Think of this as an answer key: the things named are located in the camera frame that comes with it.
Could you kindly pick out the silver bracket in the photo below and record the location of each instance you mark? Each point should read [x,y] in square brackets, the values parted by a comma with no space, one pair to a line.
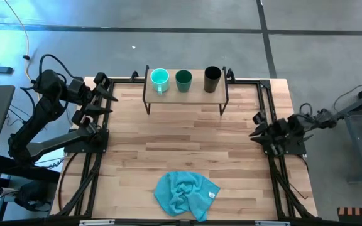
[272,223]
[96,222]

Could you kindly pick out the black aluminium rig frame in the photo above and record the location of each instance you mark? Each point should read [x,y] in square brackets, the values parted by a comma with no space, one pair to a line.
[265,84]

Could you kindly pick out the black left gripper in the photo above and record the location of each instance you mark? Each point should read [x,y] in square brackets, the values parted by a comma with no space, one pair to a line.
[90,94]

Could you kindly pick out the wooden slatted bench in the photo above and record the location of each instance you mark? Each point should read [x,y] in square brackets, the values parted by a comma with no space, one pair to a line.
[357,212]

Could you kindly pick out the blue microfibre towel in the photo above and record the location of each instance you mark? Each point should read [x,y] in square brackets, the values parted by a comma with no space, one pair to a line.
[184,191]

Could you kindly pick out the tall black cup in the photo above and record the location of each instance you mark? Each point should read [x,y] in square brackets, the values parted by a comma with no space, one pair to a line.
[212,78]

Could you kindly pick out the dark green cup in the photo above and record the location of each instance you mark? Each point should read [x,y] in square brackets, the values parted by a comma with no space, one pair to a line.
[183,80]

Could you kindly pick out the white cardboard box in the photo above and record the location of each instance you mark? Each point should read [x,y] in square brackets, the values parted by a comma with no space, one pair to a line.
[52,163]

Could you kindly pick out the black table clamp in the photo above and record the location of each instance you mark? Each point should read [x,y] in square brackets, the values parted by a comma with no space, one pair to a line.
[134,76]
[230,74]

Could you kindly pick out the light teal mug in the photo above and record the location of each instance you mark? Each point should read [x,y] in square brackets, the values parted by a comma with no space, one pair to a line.
[159,78]

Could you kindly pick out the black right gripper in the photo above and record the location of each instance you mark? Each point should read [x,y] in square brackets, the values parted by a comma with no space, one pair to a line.
[275,132]

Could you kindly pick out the black bag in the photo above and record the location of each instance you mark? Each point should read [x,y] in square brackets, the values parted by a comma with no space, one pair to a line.
[31,194]

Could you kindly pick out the wooden shelf with black legs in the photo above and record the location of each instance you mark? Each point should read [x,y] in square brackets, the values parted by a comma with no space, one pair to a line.
[193,97]

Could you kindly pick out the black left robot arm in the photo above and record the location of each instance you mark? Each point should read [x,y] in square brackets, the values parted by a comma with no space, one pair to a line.
[42,110]

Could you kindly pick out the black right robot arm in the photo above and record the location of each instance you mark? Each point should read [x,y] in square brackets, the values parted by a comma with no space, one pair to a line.
[297,122]

